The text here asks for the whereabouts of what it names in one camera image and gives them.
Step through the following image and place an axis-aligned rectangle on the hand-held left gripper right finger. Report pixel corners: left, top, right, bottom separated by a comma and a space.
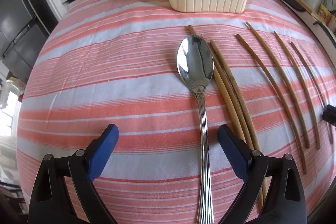
217, 124, 307, 224

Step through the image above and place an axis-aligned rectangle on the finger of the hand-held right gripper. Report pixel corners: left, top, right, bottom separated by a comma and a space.
322, 105, 336, 133

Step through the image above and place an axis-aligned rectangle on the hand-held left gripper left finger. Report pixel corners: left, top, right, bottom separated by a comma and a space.
28, 124, 120, 224

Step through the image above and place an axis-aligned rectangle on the set of bamboo chopsticks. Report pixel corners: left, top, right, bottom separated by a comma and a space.
187, 21, 334, 212

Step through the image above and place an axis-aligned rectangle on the silver metal spoon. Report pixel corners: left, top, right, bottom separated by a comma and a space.
176, 35, 214, 224

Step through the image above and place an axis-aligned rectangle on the pink white striped tablecloth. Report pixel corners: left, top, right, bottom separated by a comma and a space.
14, 0, 336, 224

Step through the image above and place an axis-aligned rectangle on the yellow packet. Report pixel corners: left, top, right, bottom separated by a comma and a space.
317, 4, 333, 25

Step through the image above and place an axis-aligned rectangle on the dark grey refrigerator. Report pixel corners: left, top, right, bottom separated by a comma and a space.
0, 0, 59, 83

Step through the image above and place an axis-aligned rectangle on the black hooked handle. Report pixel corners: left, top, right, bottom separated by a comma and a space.
313, 21, 336, 44

